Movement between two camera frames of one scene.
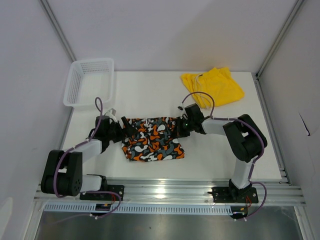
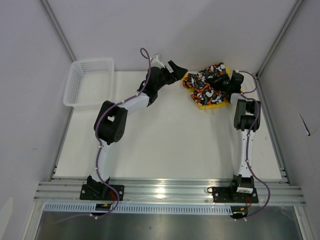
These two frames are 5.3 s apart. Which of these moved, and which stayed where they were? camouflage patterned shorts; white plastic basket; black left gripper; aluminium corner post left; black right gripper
Moved: camouflage patterned shorts; black right gripper; black left gripper
Stayed: aluminium corner post left; white plastic basket
